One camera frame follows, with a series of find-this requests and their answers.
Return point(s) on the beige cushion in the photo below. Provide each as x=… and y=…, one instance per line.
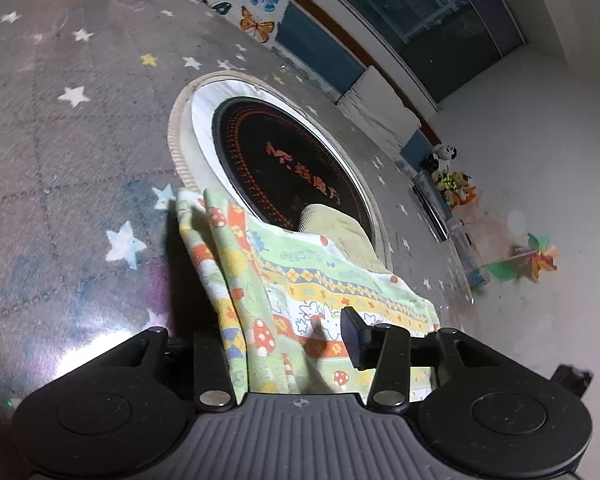
x=374, y=107

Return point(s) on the black remote control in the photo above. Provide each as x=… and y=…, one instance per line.
x=434, y=221

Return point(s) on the dark window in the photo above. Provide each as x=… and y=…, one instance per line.
x=444, y=43

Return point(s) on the panda plush toy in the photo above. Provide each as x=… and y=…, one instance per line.
x=439, y=159

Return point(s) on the colourful pinwheel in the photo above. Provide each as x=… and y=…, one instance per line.
x=539, y=255

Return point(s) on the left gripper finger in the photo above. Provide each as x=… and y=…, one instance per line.
x=358, y=337

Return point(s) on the clear plastic toy box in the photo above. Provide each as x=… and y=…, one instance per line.
x=467, y=251

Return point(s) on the blue sofa bench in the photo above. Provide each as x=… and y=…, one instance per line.
x=316, y=45

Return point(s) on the round induction cooker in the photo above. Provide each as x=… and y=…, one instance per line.
x=273, y=154

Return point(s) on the orange plush toys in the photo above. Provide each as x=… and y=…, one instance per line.
x=455, y=187

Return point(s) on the colourful patterned child garment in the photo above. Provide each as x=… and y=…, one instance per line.
x=278, y=296

